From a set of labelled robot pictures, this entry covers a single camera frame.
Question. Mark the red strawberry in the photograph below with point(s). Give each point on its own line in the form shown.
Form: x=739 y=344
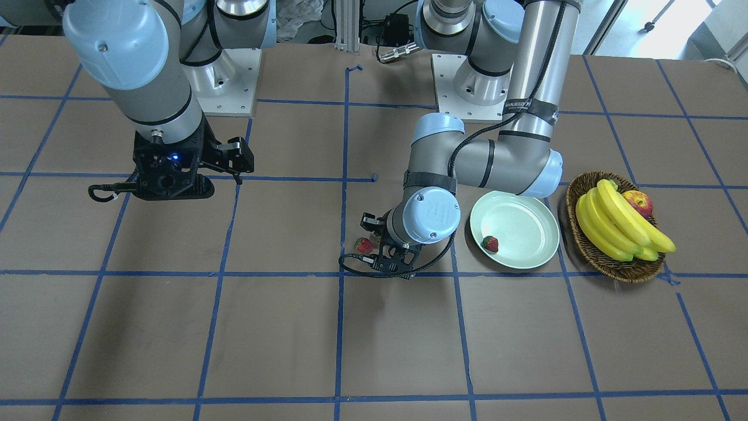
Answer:
x=364 y=246
x=490 y=244

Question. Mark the yellow banana bunch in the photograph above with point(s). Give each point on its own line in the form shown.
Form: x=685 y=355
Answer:
x=616 y=229

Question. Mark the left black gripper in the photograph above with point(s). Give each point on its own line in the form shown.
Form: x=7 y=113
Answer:
x=370 y=224

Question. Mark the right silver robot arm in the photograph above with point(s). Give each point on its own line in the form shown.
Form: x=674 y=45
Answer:
x=167 y=65

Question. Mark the red apple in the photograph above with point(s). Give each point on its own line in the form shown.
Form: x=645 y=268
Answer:
x=640 y=202

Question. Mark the woven wicker basket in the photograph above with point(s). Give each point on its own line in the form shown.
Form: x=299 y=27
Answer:
x=579 y=245

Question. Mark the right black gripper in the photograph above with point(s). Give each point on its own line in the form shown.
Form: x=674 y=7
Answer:
x=205 y=144

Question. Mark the pale green plate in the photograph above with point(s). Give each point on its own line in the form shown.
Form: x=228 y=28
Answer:
x=527 y=231

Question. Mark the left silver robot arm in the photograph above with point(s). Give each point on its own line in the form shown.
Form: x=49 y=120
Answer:
x=524 y=48

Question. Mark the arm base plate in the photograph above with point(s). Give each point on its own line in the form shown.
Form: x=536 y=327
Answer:
x=227 y=86
x=464 y=92

